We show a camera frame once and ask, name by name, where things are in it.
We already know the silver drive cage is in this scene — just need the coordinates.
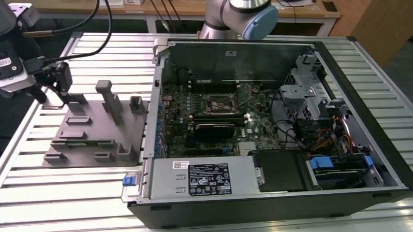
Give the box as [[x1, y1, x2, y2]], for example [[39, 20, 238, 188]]
[[271, 54, 336, 121]]

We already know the black wire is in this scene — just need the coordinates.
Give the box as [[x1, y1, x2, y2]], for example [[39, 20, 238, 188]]
[[271, 91, 308, 150]]

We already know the hard disk in blue carrier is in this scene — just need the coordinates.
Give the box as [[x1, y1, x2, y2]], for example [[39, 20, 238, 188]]
[[308, 156, 371, 190]]

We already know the wooden cabinet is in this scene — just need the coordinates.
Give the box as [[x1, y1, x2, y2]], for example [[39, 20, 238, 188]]
[[329, 0, 413, 66]]

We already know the black plastic shroud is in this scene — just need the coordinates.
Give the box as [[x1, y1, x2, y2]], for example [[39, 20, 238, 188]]
[[248, 149, 313, 193]]

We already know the silver disk bay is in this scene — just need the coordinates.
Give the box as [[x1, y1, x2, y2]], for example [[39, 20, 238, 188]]
[[303, 145, 388, 192]]

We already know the wooden desk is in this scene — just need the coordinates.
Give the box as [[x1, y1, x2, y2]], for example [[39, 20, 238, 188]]
[[33, 0, 344, 37]]

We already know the silver heatsink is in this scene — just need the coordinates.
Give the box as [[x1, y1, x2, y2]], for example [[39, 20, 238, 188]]
[[238, 142, 257, 155]]

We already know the grey parts rack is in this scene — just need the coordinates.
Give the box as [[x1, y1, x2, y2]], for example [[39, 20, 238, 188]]
[[42, 79, 152, 168]]

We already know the cable with brass plug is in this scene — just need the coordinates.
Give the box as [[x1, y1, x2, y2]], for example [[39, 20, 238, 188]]
[[23, 0, 101, 37]]

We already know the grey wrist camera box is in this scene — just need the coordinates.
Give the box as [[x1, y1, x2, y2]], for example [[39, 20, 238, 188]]
[[9, 2, 41, 28]]

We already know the red wire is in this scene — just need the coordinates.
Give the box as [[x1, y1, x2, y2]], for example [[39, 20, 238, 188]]
[[319, 129, 335, 145]]

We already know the black cable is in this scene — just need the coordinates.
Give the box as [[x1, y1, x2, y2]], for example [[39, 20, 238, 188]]
[[41, 0, 113, 64]]

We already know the green RAM stick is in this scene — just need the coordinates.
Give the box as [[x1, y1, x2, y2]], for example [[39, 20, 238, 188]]
[[65, 141, 99, 147]]

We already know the blue plastic clip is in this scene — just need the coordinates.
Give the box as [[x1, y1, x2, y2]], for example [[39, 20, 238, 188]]
[[364, 155, 375, 174]]

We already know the black PC case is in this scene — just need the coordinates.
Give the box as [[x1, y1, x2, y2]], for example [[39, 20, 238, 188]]
[[121, 36, 413, 229]]

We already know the yellow wire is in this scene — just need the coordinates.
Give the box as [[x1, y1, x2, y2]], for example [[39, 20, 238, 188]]
[[341, 134, 353, 152]]

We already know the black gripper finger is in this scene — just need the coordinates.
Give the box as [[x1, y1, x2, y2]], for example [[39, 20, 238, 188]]
[[26, 83, 49, 104], [51, 60, 73, 105]]

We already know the metal socket cover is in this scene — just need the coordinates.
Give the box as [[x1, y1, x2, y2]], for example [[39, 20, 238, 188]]
[[232, 83, 259, 109]]

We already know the black graphics card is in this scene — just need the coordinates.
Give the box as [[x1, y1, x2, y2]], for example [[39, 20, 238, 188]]
[[193, 122, 238, 143]]

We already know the green motherboard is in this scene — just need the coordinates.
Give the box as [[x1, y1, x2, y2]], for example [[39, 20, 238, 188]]
[[161, 81, 293, 158]]

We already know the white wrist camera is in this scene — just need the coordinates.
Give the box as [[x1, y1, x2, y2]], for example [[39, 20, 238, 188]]
[[0, 55, 38, 93]]

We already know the silver power supply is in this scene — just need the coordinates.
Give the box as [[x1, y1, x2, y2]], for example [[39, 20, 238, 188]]
[[149, 156, 265, 201]]

